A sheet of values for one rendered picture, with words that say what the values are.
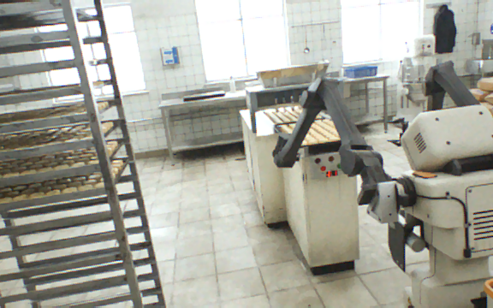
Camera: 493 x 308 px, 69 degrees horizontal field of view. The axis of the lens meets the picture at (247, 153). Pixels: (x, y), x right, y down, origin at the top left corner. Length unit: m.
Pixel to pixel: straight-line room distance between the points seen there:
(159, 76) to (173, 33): 0.68
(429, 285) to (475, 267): 0.13
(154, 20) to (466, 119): 5.17
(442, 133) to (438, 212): 0.21
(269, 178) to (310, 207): 0.71
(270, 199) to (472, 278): 1.97
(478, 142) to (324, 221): 1.40
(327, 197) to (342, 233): 0.28
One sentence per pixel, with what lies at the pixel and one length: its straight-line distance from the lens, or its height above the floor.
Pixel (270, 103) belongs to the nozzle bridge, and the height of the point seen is 1.06.
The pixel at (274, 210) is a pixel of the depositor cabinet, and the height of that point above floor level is 0.20.
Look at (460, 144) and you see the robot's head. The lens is 1.07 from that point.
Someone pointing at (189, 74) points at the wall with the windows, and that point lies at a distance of 5.83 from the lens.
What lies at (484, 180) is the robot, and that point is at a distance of 1.08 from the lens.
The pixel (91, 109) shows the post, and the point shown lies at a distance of 1.30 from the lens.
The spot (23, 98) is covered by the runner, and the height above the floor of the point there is 1.41.
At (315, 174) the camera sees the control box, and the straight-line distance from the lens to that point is 2.16.
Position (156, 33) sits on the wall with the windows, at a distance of 5.85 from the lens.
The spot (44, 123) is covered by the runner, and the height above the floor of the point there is 1.32.
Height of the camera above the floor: 1.47
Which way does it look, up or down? 16 degrees down
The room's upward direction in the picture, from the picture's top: 7 degrees counter-clockwise
